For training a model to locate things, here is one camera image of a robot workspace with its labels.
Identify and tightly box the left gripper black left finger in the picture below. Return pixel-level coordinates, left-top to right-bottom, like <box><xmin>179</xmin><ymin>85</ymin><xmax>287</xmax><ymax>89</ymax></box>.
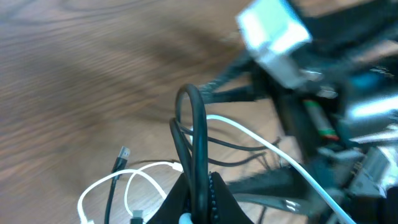
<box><xmin>147</xmin><ymin>174</ymin><xmax>190</xmax><ymax>224</ymax></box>

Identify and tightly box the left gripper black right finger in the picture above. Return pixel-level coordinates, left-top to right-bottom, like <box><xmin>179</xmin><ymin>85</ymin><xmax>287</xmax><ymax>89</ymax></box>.
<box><xmin>208</xmin><ymin>172</ymin><xmax>253</xmax><ymax>224</ymax></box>

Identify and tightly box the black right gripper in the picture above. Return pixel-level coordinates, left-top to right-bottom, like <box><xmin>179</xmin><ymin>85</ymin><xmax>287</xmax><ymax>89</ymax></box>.
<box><xmin>199</xmin><ymin>51</ymin><xmax>397</xmax><ymax>223</ymax></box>

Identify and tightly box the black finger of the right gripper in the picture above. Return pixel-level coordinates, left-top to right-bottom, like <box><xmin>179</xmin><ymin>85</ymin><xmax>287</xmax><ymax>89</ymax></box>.
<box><xmin>227</xmin><ymin>167</ymin><xmax>314</xmax><ymax>217</ymax></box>

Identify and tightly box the white cable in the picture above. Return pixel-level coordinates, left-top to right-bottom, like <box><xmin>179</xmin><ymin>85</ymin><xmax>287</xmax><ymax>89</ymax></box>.
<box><xmin>76</xmin><ymin>114</ymin><xmax>357</xmax><ymax>224</ymax></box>

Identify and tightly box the black cable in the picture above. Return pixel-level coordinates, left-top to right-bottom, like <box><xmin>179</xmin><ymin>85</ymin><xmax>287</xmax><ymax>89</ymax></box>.
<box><xmin>104</xmin><ymin>83</ymin><xmax>282</xmax><ymax>224</ymax></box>

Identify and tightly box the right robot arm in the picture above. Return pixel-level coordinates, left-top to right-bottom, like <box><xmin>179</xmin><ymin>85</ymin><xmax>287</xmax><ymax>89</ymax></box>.
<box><xmin>200</xmin><ymin>0</ymin><xmax>397</xmax><ymax>223</ymax></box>

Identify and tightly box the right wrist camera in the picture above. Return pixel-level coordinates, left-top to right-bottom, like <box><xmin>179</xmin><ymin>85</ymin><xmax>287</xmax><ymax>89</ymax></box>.
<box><xmin>236</xmin><ymin>0</ymin><xmax>312</xmax><ymax>89</ymax></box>

